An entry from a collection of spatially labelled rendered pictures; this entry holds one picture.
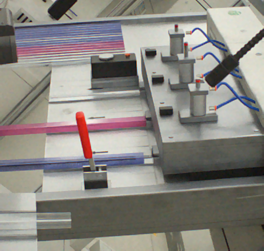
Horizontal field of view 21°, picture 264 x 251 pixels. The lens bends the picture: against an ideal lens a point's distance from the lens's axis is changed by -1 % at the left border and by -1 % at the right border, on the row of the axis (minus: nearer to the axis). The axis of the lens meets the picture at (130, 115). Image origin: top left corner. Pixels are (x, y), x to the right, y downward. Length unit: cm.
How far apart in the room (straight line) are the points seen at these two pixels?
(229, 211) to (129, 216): 13
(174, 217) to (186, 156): 8
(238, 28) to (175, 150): 38
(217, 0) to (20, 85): 70
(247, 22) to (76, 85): 31
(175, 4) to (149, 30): 86
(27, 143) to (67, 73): 124
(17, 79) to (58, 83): 116
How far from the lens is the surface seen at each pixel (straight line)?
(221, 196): 90
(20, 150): 251
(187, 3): 232
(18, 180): 257
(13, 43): 89
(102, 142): 103
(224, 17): 128
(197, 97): 93
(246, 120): 95
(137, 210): 89
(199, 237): 387
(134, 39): 142
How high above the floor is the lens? 138
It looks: 15 degrees down
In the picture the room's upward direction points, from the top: 47 degrees clockwise
